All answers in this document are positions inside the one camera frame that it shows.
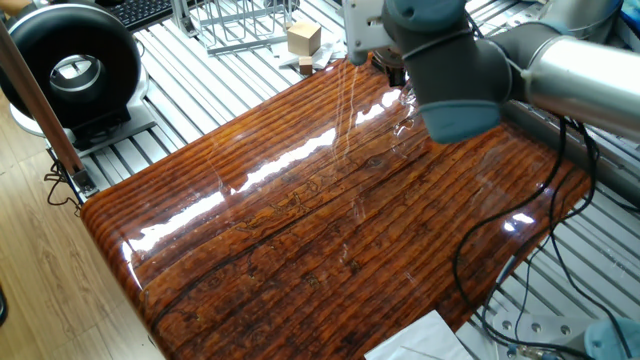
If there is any silver cable connector plug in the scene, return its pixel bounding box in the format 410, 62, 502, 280
504, 342, 551, 360

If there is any white paper sheet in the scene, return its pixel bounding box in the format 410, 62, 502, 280
363, 309, 475, 360

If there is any black ring-shaped device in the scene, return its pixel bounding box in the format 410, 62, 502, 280
0, 0, 159, 152

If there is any glossy wood-grain table mat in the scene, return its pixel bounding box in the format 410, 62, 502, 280
80, 49, 594, 360

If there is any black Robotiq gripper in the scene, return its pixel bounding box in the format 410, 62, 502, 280
383, 63, 409, 89

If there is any grey aluminium side rail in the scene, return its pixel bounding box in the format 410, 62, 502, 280
499, 99, 640, 209

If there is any dark tangled wire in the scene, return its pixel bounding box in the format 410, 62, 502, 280
42, 158, 84, 217

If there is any black keyboard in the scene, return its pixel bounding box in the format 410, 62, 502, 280
106, 0, 175, 32

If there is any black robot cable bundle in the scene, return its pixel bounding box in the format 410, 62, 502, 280
452, 112, 640, 360

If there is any silver wire rack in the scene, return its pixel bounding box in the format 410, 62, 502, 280
169, 0, 297, 56

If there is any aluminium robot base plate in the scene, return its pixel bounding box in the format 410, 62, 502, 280
482, 309, 589, 360

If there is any aluminium frame post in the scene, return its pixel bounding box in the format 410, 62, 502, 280
0, 20, 100, 199

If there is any crumpled paper and box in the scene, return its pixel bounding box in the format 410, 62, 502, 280
271, 28, 347, 71

